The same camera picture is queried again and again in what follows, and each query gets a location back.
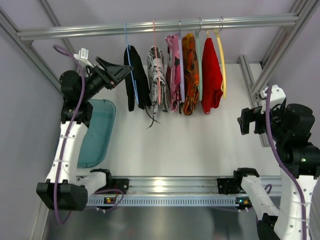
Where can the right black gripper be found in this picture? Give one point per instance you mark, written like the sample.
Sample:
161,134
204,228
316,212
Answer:
258,120

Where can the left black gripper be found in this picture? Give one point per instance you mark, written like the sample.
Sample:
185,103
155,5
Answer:
106,75

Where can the blue hanger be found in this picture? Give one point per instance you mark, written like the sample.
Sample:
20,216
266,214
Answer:
129,61

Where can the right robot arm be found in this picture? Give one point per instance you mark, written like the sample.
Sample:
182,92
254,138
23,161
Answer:
288,127

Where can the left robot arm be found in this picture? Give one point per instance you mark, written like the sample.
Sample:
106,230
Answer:
61,189

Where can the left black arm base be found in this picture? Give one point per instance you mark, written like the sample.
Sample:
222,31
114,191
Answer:
120,184

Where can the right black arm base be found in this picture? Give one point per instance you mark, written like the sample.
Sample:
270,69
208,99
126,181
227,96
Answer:
229,186

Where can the yellow hanger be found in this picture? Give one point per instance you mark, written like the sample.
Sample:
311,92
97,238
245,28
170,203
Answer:
223,86

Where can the pink hanger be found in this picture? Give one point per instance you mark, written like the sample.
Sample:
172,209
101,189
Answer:
157,63

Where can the lilac hanger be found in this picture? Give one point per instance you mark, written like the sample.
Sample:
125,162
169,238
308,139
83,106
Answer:
182,83

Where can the mint green hanger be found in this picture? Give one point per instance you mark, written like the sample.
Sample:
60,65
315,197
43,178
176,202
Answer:
199,58

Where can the black white patterned garment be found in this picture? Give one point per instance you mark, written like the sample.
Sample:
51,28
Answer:
152,81

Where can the red garment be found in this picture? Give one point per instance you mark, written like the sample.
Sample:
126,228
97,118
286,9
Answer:
211,78

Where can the pink patterned garment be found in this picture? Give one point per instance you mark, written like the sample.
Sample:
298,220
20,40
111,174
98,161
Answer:
173,72

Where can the orange patterned garment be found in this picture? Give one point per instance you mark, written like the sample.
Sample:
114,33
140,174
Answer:
191,74

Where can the teal plastic bin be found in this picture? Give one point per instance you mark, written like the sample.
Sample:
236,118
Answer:
96,140

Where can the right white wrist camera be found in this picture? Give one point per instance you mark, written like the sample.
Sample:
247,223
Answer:
277,97

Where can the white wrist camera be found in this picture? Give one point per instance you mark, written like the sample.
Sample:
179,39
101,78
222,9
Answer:
83,57
277,97

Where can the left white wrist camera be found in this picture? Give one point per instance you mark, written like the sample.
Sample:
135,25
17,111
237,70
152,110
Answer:
83,57

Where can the aluminium hanging rail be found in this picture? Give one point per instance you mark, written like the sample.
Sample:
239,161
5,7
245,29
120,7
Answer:
65,32

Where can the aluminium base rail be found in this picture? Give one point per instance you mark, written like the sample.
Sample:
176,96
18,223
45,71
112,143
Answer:
171,185

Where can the right aluminium frame post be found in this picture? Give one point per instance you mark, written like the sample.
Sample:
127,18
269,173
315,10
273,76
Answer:
277,50

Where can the aluminium frame post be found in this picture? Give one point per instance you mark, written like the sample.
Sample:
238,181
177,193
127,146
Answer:
16,17
277,50

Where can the left aluminium frame post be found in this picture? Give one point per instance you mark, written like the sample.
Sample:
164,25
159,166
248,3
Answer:
16,17

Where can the grey slotted cable duct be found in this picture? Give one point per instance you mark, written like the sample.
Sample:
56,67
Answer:
167,201

